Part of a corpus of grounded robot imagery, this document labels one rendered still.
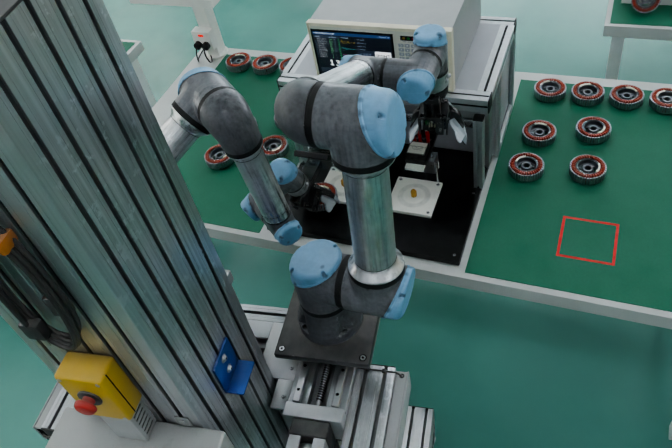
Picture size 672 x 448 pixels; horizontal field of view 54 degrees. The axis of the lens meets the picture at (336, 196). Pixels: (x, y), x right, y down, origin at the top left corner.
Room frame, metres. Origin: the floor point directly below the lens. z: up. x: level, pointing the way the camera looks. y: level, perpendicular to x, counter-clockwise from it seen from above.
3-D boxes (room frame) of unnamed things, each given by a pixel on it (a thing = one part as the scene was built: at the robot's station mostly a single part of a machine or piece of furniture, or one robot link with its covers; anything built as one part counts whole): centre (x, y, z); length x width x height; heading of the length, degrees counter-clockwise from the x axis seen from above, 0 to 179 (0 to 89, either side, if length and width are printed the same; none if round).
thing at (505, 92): (1.72, -0.62, 0.91); 0.28 x 0.03 x 0.32; 150
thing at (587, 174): (1.43, -0.80, 0.77); 0.11 x 0.11 x 0.04
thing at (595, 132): (1.60, -0.90, 0.77); 0.11 x 0.11 x 0.04
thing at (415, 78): (1.19, -0.22, 1.45); 0.11 x 0.11 x 0.08; 60
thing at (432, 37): (1.27, -0.29, 1.45); 0.09 x 0.08 x 0.11; 150
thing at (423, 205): (1.47, -0.25, 0.78); 0.15 x 0.15 x 0.01; 60
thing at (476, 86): (1.81, -0.30, 1.09); 0.68 x 0.44 x 0.05; 60
